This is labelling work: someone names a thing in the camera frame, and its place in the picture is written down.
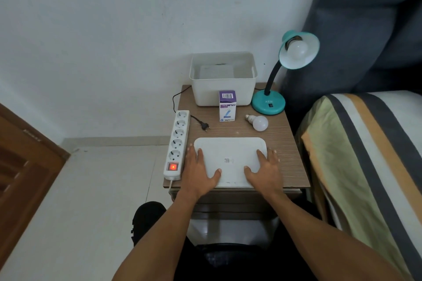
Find dark blue padded headboard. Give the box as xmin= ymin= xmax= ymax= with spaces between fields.
xmin=280 ymin=0 xmax=422 ymax=128

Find black cable with plug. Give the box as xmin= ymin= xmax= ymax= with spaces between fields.
xmin=173 ymin=86 xmax=210 ymax=132

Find bed with striped sheet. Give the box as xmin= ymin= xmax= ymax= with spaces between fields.
xmin=295 ymin=90 xmax=422 ymax=281

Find purple white bulb carton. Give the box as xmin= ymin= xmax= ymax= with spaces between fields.
xmin=218 ymin=90 xmax=237 ymax=123

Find brown wooden door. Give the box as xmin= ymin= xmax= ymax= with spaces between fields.
xmin=0 ymin=103 xmax=71 ymax=268

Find teal gooseneck desk lamp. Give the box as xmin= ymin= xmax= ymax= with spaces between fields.
xmin=251 ymin=30 xmax=320 ymax=115

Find person's black trousers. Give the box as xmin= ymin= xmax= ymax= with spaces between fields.
xmin=131 ymin=201 xmax=330 ymax=281

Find white power strip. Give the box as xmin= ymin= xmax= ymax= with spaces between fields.
xmin=164 ymin=110 xmax=191 ymax=181

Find white plastic storage box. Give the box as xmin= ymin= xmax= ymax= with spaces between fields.
xmin=189 ymin=52 xmax=258 ymax=107

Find person's right forearm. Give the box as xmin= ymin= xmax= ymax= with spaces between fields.
xmin=264 ymin=189 xmax=407 ymax=281

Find person's left forearm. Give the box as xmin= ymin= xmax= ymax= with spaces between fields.
xmin=112 ymin=189 xmax=206 ymax=281

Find white plastic lid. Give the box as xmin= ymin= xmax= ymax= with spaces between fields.
xmin=193 ymin=137 xmax=271 ymax=189

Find person's right hand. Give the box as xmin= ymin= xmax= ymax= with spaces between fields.
xmin=243 ymin=147 xmax=284 ymax=198

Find white bulb in lamp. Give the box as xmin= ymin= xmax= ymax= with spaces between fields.
xmin=286 ymin=39 xmax=309 ymax=59

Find loose white light bulb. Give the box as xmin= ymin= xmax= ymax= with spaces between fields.
xmin=245 ymin=114 xmax=269 ymax=132

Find wooden bedside table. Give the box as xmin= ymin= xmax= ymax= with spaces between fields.
xmin=163 ymin=83 xmax=311 ymax=223

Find person's left hand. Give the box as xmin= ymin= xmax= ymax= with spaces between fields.
xmin=181 ymin=146 xmax=222 ymax=200

